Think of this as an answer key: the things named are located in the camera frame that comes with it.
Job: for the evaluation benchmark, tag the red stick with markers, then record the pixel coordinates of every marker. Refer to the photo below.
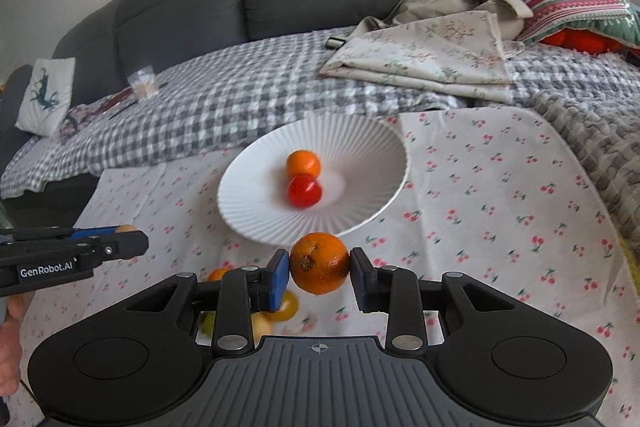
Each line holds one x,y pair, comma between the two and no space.
119,99

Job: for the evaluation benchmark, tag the folded floral beige cloth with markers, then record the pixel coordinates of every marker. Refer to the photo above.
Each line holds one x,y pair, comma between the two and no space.
425,57

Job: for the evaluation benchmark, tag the small orange fruit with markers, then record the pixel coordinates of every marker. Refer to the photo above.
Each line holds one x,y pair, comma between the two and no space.
217,275

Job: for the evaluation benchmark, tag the clear plastic bag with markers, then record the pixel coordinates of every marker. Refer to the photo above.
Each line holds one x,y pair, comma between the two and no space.
143,82

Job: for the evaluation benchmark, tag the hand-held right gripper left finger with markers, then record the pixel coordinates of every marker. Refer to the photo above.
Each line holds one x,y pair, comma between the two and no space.
280,279

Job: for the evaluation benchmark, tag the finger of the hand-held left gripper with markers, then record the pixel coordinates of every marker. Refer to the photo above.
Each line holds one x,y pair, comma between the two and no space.
95,233
125,244

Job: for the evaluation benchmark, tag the small orange tangerine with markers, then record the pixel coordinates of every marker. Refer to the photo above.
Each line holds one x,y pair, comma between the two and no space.
303,164

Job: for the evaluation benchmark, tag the pale yellow fruit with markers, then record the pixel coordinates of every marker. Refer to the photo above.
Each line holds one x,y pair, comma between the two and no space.
263,325

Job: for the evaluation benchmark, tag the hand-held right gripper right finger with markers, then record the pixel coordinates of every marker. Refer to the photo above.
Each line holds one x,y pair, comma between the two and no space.
358,278

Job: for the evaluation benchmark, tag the red tomato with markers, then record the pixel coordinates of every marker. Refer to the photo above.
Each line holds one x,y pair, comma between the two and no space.
304,190

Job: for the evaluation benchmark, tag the cherry print tablecloth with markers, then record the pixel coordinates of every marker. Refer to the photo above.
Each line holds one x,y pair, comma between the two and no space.
500,217

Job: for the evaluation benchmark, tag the white pillow with animal print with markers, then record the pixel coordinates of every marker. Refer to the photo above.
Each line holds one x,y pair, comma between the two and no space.
45,94

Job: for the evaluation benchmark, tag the white ribbed plate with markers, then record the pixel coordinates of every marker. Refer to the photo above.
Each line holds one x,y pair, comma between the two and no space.
350,167

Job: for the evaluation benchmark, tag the person's left hand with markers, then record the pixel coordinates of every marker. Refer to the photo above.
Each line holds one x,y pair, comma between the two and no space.
9,347

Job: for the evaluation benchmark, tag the grey checkered blanket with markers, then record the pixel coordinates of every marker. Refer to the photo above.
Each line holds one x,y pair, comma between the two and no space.
240,102

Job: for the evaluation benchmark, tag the large orange with dark spot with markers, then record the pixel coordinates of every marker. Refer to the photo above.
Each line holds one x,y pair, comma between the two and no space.
320,263

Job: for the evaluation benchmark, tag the dark floral cloth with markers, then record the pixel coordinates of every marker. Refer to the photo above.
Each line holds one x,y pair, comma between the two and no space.
80,119

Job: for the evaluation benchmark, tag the grey knitted blanket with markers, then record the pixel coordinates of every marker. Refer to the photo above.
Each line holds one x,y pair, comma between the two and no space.
595,147

